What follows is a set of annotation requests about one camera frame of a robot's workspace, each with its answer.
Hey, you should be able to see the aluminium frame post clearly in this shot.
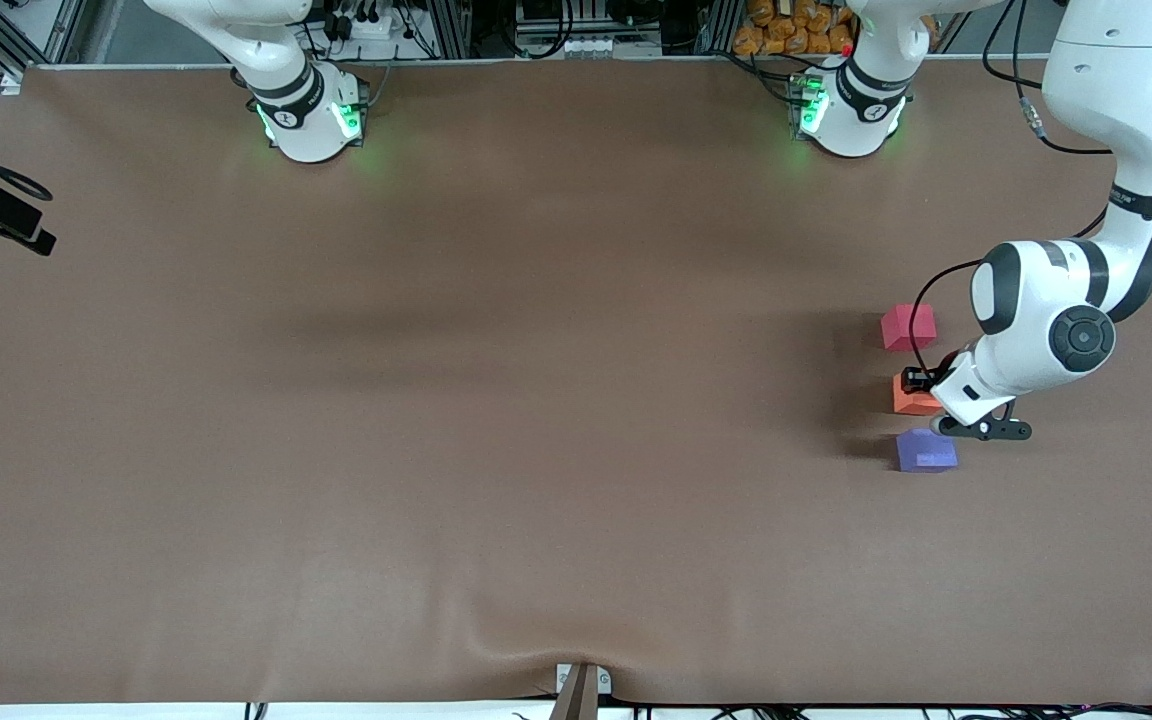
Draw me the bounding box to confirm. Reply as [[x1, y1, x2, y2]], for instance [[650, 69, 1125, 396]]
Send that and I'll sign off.
[[429, 0, 474, 59], [699, 0, 742, 56]]

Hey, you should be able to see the pile of orange objects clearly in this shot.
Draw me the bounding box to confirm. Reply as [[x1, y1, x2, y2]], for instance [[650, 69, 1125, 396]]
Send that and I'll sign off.
[[733, 0, 855, 57]]

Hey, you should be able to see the grey table bracket with post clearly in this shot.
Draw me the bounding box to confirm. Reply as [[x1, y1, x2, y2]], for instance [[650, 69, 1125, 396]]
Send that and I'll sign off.
[[555, 662, 613, 720]]

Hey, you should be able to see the orange foam block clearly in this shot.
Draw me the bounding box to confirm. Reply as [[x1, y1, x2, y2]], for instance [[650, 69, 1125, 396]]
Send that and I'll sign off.
[[892, 372, 945, 417]]

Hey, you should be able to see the red foam block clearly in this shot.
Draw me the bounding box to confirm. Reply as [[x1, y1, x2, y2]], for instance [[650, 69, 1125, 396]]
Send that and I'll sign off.
[[880, 304, 938, 352]]

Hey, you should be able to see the white power strip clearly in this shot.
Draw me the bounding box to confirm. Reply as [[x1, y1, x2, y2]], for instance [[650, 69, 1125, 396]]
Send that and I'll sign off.
[[329, 10, 397, 42], [561, 36, 664, 59]]

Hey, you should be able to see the purple foam block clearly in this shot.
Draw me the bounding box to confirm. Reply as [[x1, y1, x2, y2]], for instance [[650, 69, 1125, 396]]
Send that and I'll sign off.
[[895, 427, 959, 474]]

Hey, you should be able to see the brown table mat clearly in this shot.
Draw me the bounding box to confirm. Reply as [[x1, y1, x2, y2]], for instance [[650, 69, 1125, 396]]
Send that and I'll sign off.
[[0, 55, 1152, 706]]

